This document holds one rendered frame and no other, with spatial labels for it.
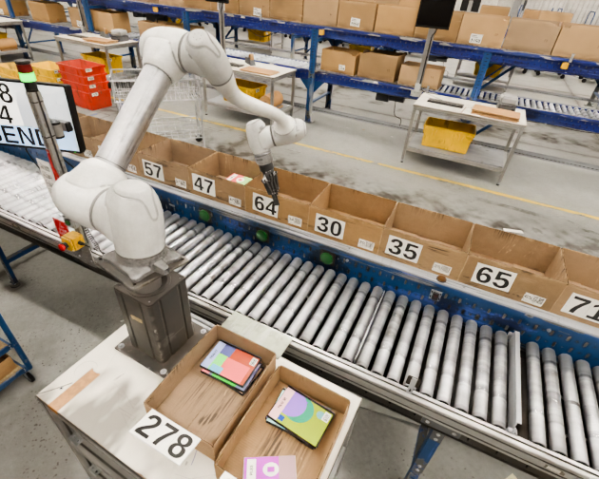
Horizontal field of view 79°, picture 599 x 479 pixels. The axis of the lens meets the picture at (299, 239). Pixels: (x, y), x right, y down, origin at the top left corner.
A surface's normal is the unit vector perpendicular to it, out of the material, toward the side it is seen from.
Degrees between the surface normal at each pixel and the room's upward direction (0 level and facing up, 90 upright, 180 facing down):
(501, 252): 89
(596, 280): 89
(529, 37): 90
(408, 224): 89
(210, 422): 0
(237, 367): 0
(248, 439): 1
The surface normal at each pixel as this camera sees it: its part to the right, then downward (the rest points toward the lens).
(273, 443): 0.03, -0.82
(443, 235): -0.44, 0.49
